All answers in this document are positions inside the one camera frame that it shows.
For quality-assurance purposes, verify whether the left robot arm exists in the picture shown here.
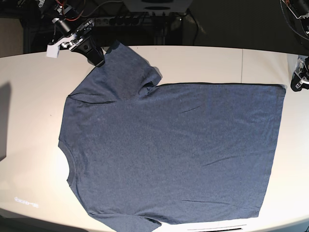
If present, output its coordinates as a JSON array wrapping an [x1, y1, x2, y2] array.
[[279, 0, 309, 92]]

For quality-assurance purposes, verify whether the blue grey T-shirt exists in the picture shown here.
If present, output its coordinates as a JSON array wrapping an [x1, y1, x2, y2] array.
[[58, 42, 286, 232]]

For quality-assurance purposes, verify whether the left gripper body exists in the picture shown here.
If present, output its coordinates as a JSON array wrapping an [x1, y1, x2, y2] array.
[[293, 55, 309, 85]]

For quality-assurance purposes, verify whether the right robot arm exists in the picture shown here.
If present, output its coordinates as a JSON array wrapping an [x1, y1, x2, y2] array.
[[38, 0, 105, 67]]

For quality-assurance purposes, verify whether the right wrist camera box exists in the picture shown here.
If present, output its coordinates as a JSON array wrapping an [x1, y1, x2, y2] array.
[[46, 44, 60, 58]]

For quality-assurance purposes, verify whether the black power strip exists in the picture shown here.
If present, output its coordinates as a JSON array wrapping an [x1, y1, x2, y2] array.
[[93, 15, 146, 27]]

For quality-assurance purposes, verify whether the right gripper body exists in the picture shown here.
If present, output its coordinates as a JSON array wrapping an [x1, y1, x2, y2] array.
[[48, 18, 95, 51]]

